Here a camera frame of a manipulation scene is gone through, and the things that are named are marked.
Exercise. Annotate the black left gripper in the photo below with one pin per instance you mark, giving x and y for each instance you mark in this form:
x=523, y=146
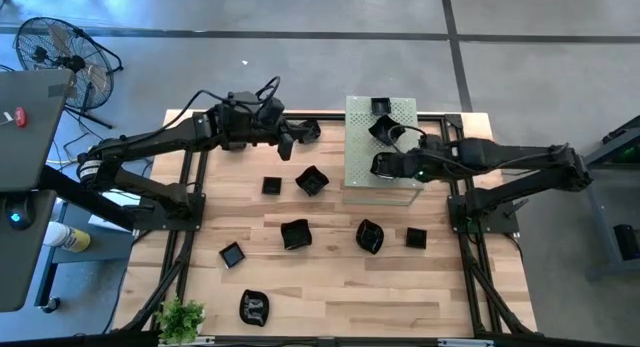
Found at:
x=265, y=133

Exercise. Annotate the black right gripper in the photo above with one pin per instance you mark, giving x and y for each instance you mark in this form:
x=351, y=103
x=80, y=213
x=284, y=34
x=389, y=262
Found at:
x=425, y=163

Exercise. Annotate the rounded black plate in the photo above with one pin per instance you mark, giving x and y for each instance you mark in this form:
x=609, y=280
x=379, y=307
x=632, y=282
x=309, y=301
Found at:
x=384, y=165

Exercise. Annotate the wavy square black plate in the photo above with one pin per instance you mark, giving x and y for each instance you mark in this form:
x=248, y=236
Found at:
x=312, y=180
x=296, y=234
x=382, y=129
x=318, y=133

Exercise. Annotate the small square black plate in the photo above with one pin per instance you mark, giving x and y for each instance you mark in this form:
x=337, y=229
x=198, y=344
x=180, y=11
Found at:
x=271, y=185
x=416, y=237
x=381, y=106

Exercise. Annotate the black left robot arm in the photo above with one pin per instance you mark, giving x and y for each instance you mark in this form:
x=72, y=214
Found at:
x=150, y=139

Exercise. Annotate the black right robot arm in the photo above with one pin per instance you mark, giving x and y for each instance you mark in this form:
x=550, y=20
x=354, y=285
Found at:
x=525, y=159

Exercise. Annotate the black cup centre right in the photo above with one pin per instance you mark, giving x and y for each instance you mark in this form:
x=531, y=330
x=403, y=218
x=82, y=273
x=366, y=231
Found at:
x=370, y=235

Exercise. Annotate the black cup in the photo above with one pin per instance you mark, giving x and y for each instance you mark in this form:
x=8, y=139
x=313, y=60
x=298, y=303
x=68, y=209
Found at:
x=232, y=254
x=254, y=307
x=370, y=235

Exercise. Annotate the black cup lower left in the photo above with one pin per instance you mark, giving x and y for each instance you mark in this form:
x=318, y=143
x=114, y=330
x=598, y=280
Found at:
x=232, y=254

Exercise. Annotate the black cup bottom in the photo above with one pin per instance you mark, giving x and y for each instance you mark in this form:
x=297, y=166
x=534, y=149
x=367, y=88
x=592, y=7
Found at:
x=254, y=307

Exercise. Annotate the small green potted plant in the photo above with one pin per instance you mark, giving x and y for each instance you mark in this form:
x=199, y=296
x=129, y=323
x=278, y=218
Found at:
x=180, y=319

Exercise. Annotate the grey cart with green light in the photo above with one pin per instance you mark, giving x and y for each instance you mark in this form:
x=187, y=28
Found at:
x=617, y=152

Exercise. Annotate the black floor fan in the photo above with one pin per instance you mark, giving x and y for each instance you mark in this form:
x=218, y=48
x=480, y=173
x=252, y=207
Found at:
x=65, y=62

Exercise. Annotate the white and yellow bottle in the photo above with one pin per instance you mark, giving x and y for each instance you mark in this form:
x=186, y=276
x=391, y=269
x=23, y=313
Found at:
x=67, y=237

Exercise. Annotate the black device with blue light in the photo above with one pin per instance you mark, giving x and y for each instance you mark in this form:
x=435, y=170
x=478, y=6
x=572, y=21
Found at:
x=19, y=216

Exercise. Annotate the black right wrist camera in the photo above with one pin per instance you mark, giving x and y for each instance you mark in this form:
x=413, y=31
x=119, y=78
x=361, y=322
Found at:
x=436, y=142

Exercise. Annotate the silver metal bracket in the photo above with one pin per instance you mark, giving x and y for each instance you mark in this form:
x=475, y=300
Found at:
x=465, y=343

